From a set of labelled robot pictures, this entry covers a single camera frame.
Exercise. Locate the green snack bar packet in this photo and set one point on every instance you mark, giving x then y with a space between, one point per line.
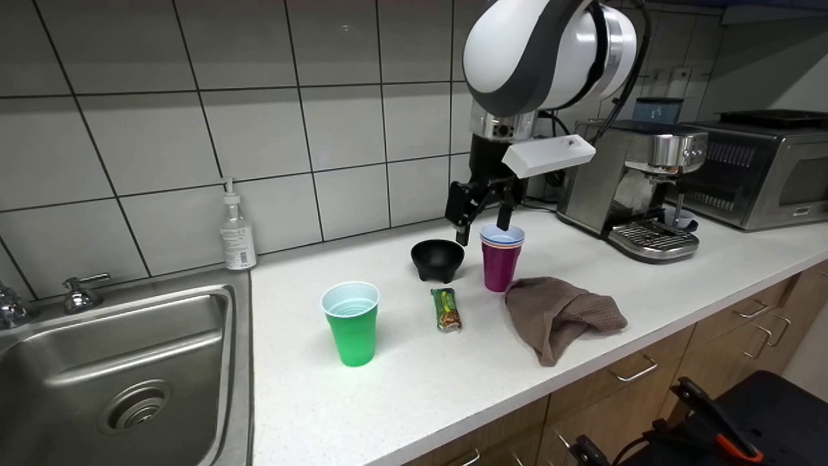
446 310

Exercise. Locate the wooden drawer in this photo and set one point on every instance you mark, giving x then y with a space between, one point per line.
601 388
731 320

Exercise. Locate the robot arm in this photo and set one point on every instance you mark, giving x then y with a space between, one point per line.
517 45

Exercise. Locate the steel sink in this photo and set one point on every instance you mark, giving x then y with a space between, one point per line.
129 362

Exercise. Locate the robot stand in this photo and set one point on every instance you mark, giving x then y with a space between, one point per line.
776 414

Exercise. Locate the steel espresso machine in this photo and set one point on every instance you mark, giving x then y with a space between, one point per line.
595 194

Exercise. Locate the black and orange clamp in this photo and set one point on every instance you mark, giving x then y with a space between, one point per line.
718 417

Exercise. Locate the black bowl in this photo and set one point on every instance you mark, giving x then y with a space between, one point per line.
437 259

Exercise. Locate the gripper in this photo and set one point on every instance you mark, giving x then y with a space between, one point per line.
486 162

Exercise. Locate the stack of plastic cups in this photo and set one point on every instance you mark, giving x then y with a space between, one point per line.
499 265

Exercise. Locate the chrome tap lever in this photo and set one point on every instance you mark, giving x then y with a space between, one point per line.
81 296

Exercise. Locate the steel toaster oven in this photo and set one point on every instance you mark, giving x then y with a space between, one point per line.
750 175

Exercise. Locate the green plastic cup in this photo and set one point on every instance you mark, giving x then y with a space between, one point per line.
352 336

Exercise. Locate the brown cloth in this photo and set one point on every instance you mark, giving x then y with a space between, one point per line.
556 317

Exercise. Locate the chrome tap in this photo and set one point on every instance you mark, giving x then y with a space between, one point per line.
10 310

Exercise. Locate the black baking tray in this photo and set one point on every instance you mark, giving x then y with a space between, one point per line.
776 118

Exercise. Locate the clear pump soap bottle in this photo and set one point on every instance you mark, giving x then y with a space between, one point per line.
238 243

